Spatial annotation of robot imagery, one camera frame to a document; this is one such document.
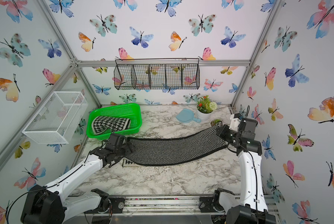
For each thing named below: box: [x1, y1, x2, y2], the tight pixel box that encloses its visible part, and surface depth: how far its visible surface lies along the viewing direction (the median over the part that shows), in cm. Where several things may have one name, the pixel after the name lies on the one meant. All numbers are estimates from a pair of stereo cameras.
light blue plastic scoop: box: [175, 108, 202, 123], surface depth 117 cm
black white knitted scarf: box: [91, 115, 131, 135], surface depth 98 cm
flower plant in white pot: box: [196, 95, 218, 122], surface depth 103 cm
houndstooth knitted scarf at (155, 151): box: [122, 126, 229, 168], surface depth 90 cm
